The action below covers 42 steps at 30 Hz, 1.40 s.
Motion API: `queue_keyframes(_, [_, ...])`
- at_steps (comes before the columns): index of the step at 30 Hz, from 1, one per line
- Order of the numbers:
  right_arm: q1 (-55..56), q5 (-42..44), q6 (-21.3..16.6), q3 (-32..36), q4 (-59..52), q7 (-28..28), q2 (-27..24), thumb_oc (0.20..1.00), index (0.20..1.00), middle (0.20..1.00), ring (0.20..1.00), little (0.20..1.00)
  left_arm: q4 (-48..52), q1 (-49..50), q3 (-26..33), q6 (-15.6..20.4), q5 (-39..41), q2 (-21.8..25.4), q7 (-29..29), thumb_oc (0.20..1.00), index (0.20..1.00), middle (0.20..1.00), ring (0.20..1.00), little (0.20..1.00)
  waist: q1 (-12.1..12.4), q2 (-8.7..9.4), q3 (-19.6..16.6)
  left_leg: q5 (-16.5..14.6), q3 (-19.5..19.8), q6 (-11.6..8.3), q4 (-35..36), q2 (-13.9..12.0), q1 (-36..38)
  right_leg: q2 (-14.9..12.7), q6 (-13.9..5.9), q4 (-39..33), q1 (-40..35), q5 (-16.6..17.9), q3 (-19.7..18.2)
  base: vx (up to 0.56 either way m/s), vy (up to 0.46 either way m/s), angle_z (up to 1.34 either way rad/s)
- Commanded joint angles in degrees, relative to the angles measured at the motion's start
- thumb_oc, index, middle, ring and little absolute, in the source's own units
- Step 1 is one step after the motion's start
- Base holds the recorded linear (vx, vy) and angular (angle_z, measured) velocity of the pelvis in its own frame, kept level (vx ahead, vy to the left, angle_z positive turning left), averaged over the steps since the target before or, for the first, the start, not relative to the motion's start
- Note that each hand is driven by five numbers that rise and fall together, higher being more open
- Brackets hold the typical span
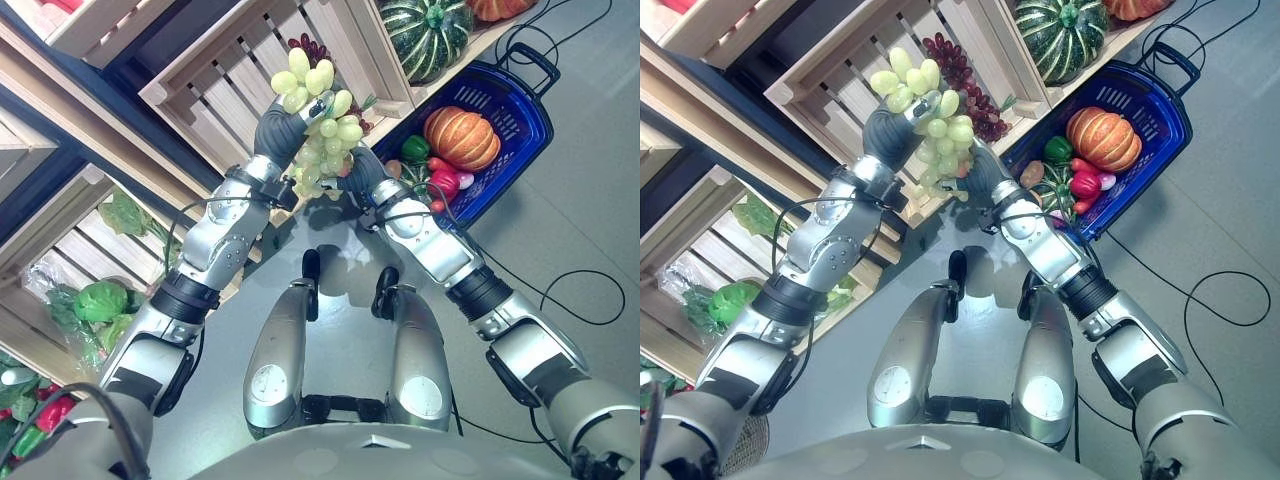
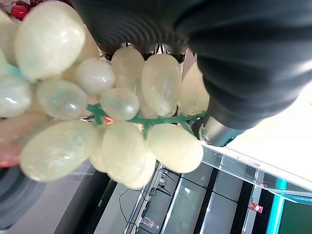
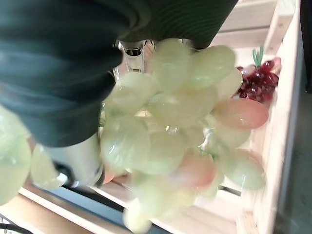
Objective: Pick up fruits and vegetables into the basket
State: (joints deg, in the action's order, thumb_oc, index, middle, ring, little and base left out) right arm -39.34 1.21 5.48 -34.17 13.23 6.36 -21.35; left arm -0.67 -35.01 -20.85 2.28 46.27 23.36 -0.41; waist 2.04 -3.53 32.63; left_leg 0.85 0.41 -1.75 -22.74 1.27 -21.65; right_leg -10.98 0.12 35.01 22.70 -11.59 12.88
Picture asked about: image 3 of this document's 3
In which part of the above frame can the black cable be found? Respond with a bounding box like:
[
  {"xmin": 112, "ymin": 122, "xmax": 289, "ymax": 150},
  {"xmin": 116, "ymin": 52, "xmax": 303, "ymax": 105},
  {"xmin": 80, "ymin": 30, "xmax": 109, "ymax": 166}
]
[{"xmin": 0, "ymin": 214, "xmax": 32, "ymax": 234}]

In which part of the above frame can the light wooden crate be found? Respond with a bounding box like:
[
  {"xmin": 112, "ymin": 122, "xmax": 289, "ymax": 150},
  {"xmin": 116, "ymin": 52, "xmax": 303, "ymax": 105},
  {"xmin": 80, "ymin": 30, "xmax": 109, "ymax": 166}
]
[{"xmin": 17, "ymin": 0, "xmax": 308, "ymax": 234}]

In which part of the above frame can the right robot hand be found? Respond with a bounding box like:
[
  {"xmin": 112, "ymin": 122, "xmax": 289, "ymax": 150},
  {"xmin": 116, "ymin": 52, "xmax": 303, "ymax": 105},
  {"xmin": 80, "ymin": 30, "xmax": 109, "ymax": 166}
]
[{"xmin": 0, "ymin": 0, "xmax": 239, "ymax": 194}]

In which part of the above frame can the green grape bunch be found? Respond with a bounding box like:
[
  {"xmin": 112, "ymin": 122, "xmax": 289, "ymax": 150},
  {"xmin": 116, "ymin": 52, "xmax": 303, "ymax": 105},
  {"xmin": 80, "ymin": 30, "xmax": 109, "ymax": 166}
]
[{"xmin": 0, "ymin": 38, "xmax": 269, "ymax": 234}]

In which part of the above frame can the red grape bunch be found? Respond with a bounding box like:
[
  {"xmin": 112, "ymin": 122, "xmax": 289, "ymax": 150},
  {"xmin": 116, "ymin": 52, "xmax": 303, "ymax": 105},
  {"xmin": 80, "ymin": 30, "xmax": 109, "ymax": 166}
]
[{"xmin": 235, "ymin": 46, "xmax": 282, "ymax": 104}]

